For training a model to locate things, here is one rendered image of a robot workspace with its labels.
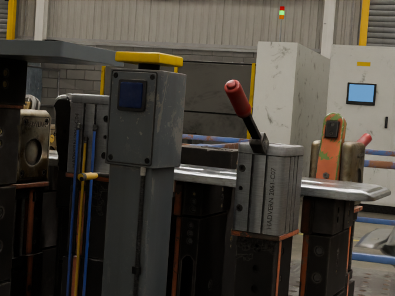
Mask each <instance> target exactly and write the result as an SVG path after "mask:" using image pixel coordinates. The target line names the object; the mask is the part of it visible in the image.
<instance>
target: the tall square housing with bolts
mask: <svg viewBox="0 0 395 296"><path fill-rule="evenodd" d="M71 102H73V103H71V115H70V126H69V145H68V164H67V172H66V174H65V176H66V177H71V195H70V205H69V224H68V243H67V252H69V255H65V256H63V264H62V283H61V296H102V277H103V259H104V249H105V231H106V213H107V203H108V185H109V178H106V177H97V178H96V179H93V180H84V181H79V180H78V174H79V173H90V172H92V173H94V172H100V173H107V174H109V167H110V164H107V163H105V153H106V135H107V125H108V107H109V96H108V95H90V94H78V93H74V94H72V97H71ZM88 103H90V104H88ZM97 104H98V105H97ZM72 253H73V254H72Z"/></svg>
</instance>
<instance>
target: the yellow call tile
mask: <svg viewBox="0 0 395 296"><path fill-rule="evenodd" d="M115 60H116V61H117V62H123V63H130V64H134V65H138V69H146V70H160V67H161V66H166V67H182V66H183V58H181V57H178V56H173V55H167V54H164V53H156V52H122V51H117V52H116V54H115Z"/></svg>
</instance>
